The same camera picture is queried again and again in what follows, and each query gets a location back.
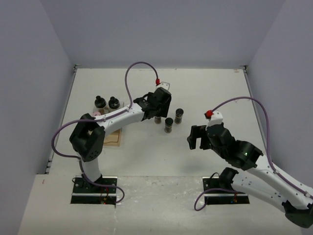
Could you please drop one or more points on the left aluminium table rail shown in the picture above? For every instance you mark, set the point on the left aluminium table rail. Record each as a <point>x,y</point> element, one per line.
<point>50,158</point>

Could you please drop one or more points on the pink lid spice bottle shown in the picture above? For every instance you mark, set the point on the pink lid spice bottle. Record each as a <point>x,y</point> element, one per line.
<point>96,114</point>

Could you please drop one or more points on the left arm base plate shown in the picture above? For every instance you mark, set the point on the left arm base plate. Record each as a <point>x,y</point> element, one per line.
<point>84,192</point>

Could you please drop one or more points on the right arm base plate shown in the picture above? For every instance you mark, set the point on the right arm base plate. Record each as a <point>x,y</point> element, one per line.
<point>218,197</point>

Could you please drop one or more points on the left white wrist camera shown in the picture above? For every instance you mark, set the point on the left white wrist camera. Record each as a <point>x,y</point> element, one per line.
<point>164,85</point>

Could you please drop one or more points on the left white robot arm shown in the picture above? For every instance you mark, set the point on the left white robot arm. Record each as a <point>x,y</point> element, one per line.
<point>87,138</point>

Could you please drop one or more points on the black lid pepper jar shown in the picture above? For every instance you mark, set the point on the black lid pepper jar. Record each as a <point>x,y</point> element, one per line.
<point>168,125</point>
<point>178,115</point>

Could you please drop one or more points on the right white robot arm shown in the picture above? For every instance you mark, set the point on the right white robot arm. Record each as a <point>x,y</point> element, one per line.
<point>250,172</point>

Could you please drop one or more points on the right aluminium table rail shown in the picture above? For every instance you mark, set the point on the right aluminium table rail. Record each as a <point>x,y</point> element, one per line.
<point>255,106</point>

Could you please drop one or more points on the black-knob bottle brown contents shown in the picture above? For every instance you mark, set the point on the black-knob bottle brown contents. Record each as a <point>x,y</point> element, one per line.
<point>100,102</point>

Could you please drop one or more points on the clear plastic bin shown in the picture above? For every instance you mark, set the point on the clear plastic bin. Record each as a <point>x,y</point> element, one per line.
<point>105,110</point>

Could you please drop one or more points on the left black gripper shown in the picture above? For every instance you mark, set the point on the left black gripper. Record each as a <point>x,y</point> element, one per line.
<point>163,112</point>

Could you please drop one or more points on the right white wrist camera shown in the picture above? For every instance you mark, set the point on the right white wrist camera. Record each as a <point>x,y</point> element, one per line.
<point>213,117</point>

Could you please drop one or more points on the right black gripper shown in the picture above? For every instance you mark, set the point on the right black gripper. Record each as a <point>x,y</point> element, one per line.
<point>197,131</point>

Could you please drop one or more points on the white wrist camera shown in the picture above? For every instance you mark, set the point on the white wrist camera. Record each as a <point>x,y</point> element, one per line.
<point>164,85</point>
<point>213,117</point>

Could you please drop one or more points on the aluminium table rail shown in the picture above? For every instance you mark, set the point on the aluminium table rail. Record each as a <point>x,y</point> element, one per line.
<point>255,106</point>
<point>50,158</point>

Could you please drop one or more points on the black-knob bottle white contents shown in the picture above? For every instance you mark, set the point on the black-knob bottle white contents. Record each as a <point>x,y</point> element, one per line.
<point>113,103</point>

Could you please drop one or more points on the black lid pepper jar front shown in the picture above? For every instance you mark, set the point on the black lid pepper jar front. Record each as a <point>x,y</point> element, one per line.
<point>168,125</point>

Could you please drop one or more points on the black lid pepper jar right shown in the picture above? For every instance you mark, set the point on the black lid pepper jar right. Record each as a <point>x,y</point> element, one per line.
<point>178,115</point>

